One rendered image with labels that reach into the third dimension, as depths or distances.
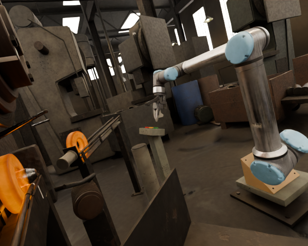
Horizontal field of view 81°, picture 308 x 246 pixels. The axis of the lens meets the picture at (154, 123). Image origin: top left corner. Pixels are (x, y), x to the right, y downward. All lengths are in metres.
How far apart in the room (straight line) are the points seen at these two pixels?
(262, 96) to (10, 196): 0.92
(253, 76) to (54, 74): 2.94
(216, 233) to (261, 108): 0.66
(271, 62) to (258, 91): 4.57
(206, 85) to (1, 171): 3.88
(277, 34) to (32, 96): 5.47
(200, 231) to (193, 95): 3.55
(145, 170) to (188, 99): 2.66
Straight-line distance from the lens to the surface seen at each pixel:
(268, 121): 0.95
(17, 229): 0.43
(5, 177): 0.55
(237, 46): 0.86
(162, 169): 1.47
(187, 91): 3.79
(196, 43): 5.43
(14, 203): 0.57
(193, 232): 0.37
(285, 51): 5.88
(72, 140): 1.03
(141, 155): 1.30
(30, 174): 0.60
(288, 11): 5.61
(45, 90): 3.34
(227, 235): 0.36
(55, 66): 3.35
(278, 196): 1.27
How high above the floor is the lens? 0.85
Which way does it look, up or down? 9 degrees down
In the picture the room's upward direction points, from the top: 17 degrees counter-clockwise
